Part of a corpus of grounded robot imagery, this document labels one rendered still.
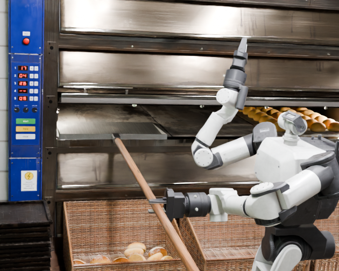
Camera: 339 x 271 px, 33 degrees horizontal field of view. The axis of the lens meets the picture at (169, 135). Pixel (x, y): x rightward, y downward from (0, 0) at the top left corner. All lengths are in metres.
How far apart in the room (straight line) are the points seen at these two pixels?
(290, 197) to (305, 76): 1.41
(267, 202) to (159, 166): 1.24
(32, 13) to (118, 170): 0.89
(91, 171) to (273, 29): 1.19
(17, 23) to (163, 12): 0.71
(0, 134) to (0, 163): 0.15
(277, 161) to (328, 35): 1.23
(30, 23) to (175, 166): 1.04
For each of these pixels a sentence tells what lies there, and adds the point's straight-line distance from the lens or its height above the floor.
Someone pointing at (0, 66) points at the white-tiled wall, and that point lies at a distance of 2.83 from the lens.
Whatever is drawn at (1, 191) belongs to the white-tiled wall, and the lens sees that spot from 2.98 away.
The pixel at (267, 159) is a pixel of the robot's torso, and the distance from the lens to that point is 2.23.
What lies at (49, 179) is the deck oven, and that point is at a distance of 2.97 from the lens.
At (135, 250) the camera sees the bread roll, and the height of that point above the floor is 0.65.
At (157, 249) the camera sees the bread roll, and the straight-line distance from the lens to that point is 3.02.
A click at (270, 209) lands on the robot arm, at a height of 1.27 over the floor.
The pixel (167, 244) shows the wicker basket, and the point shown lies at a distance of 3.10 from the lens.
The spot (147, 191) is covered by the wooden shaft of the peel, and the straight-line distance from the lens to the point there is 2.17.
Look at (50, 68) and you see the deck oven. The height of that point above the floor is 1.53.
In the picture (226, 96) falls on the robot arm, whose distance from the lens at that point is 2.36.
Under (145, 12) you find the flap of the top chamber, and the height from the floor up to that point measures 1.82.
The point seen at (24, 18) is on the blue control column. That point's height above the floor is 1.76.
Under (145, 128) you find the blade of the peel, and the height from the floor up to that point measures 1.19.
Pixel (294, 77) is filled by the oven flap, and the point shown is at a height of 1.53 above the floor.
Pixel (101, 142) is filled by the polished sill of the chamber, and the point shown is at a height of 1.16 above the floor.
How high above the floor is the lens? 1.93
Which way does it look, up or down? 14 degrees down
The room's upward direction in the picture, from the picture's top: 4 degrees clockwise
